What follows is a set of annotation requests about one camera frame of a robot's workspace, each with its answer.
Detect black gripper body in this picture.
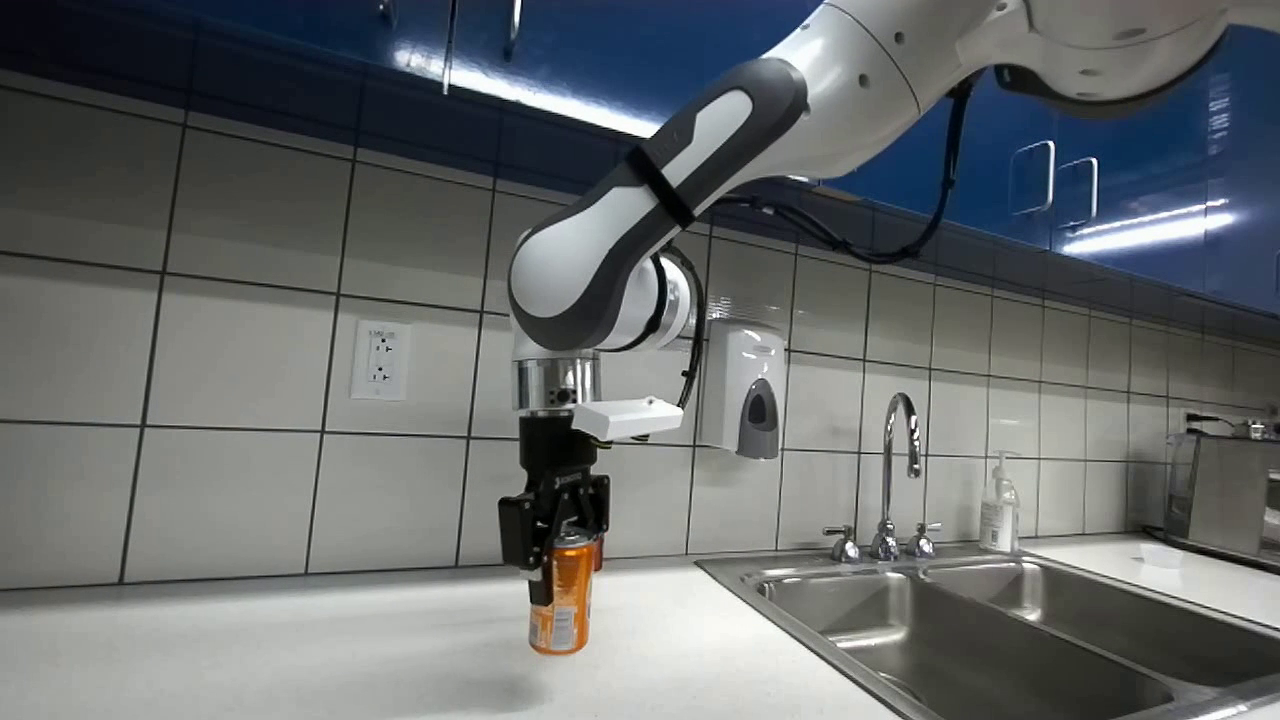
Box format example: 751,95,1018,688
496,411,616,571

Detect orange Fanta can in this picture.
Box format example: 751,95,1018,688
528,533,598,661

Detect stainless steel double sink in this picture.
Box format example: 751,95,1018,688
695,546,1280,720

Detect chrome gooseneck faucet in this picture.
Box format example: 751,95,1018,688
873,387,927,561

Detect clear soap pump bottle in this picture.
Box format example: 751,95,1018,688
976,448,1018,554

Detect stainless steel countertop appliance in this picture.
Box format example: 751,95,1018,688
1160,408,1280,571

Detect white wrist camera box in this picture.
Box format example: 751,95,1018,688
569,391,687,443

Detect white wall soap dispenser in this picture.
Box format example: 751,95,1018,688
693,314,791,463

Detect white wall power outlet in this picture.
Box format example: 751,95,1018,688
348,314,417,402

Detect silver cabinet handle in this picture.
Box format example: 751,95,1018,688
1007,136,1058,217
1056,152,1103,222
496,0,528,65

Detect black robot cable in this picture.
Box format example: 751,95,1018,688
673,71,982,411

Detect blue wall cabinets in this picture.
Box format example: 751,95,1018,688
0,0,1280,314

